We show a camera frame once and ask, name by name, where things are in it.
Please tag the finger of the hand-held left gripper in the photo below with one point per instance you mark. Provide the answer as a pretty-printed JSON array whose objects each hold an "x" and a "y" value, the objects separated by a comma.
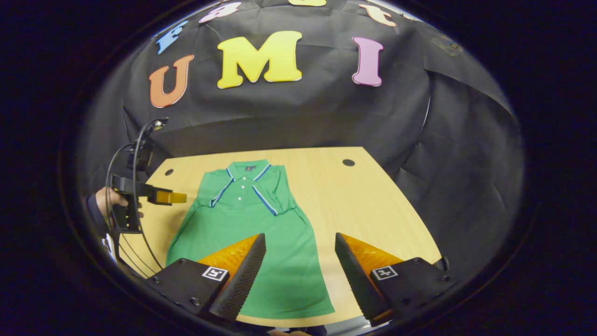
[{"x": 168, "y": 197}]

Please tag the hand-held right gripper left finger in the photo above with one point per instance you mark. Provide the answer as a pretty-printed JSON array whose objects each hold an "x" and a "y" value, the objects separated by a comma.
[{"x": 242, "y": 284}]

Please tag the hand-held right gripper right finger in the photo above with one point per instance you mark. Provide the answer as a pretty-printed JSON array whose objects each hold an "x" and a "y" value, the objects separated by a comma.
[{"x": 357, "y": 280}]

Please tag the green T-shirt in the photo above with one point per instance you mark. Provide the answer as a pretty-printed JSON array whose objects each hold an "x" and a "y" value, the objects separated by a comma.
[{"x": 261, "y": 219}]

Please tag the black backdrop cloth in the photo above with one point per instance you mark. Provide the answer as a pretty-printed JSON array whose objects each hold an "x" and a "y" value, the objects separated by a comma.
[{"x": 326, "y": 116}]

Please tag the grey tape patch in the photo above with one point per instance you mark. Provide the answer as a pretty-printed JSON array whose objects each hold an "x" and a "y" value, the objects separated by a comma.
[{"x": 447, "y": 45}]

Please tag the black table bracket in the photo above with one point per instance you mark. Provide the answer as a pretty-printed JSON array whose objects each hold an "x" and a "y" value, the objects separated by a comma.
[{"x": 444, "y": 263}]

